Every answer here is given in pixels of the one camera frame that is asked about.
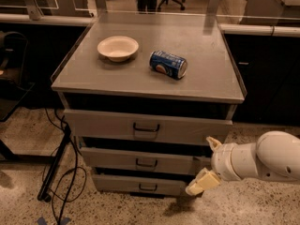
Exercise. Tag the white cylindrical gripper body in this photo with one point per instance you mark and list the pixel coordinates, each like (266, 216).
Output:
(222, 162)

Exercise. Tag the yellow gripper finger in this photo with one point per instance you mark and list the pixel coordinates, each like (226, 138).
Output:
(213, 143)
(204, 180)

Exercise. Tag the grey drawer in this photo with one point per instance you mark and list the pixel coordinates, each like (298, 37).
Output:
(133, 184)
(145, 127)
(144, 162)

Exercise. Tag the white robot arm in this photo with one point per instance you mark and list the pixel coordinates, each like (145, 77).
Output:
(274, 157)

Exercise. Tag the grey bottom drawer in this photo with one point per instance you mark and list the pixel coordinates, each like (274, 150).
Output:
(133, 184)

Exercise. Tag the grey metal drawer cabinet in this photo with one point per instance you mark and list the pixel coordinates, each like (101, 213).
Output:
(211, 88)

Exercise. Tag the grey top drawer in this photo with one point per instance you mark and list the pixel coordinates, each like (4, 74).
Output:
(145, 127)

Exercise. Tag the blue Pepsi can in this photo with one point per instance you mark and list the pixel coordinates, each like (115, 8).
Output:
(169, 64)

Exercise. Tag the white paper bowl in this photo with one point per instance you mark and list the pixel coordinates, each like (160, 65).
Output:
(117, 48)

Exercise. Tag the black floor stand leg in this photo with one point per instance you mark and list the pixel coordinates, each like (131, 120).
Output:
(43, 194)

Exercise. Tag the black chair at left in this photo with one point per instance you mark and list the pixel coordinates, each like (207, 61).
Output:
(13, 87)

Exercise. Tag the white horizontal rail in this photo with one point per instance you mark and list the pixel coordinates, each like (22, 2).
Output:
(237, 29)

